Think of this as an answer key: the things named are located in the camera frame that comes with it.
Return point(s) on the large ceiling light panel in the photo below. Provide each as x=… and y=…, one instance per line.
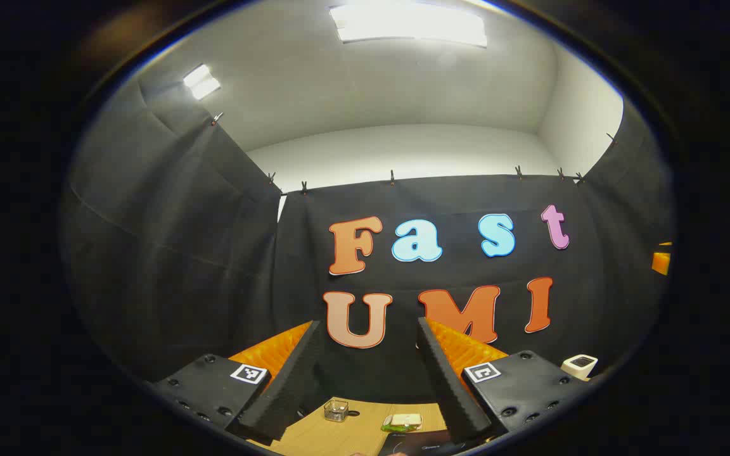
x=409, y=24

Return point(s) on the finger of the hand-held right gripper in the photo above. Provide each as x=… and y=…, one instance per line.
x=661, y=259

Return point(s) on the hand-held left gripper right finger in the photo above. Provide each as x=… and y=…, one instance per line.
x=444, y=386

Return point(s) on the white toaster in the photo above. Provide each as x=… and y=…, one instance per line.
x=579, y=367

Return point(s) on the sandwich with lettuce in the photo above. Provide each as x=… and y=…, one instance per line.
x=404, y=420

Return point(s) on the black induction cooktop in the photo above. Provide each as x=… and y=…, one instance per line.
x=419, y=444

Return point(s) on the row of black cloth clips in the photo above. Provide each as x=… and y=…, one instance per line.
x=392, y=177

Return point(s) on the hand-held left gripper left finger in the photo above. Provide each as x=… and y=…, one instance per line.
x=289, y=386

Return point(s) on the small ceiling light panel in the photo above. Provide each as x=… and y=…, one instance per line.
x=201, y=82

